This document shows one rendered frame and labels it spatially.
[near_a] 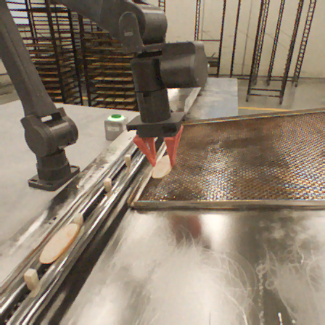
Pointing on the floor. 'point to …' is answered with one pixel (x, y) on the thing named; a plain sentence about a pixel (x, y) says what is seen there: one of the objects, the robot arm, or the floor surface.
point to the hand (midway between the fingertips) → (162, 162)
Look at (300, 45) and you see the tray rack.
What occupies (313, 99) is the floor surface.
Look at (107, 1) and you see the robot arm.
